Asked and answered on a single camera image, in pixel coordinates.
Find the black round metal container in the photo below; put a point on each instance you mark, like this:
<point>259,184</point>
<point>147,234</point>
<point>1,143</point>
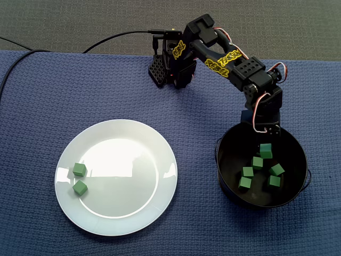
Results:
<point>293,154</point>

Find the white round plate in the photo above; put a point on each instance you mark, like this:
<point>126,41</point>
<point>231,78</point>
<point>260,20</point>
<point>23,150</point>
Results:
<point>120,173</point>

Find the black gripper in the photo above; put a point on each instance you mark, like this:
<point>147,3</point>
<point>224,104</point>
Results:
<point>272,130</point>

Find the blue waffle weave cloth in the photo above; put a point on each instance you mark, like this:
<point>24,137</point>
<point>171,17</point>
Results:
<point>40,133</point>

